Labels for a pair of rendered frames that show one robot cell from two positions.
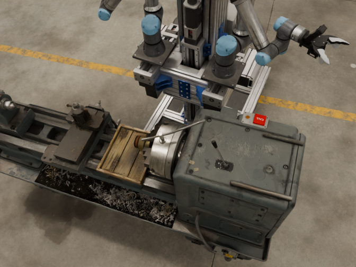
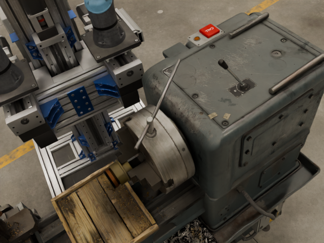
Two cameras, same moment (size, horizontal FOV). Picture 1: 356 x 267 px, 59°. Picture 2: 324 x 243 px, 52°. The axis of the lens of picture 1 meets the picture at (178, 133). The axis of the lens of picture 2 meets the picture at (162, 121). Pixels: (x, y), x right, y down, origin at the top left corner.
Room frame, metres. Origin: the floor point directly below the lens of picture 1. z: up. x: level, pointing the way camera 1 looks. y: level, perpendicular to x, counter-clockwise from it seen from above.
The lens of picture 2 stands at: (0.39, 0.56, 2.12)
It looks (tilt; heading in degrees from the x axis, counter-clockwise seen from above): 51 degrees down; 311
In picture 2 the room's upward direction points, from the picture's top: 12 degrees counter-clockwise
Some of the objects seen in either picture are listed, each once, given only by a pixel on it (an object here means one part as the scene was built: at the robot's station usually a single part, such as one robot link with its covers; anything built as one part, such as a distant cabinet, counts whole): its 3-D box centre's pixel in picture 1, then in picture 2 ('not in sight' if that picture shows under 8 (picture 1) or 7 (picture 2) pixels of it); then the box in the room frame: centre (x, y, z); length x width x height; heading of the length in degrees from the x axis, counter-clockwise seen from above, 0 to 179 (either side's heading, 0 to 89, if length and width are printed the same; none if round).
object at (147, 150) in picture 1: (149, 159); (149, 178); (0.84, 0.17, 1.09); 0.12 x 0.11 x 0.05; 156
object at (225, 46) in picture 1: (226, 49); (100, 5); (1.38, -0.33, 1.33); 0.13 x 0.12 x 0.14; 129
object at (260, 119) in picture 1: (259, 119); (209, 31); (0.91, -0.44, 1.26); 0.06 x 0.06 x 0.02; 66
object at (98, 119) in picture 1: (87, 121); (8, 235); (1.21, 0.57, 0.99); 0.20 x 0.10 x 0.05; 66
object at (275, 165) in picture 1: (237, 167); (233, 99); (0.74, -0.31, 1.06); 0.59 x 0.48 x 0.39; 66
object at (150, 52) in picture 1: (153, 43); (1, 73); (1.63, 0.10, 1.21); 0.15 x 0.15 x 0.10
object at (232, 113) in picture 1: (228, 115); (177, 54); (0.98, -0.28, 1.24); 0.09 x 0.08 x 0.03; 66
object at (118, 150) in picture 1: (130, 153); (102, 213); (1.00, 0.32, 0.89); 0.36 x 0.30 x 0.04; 156
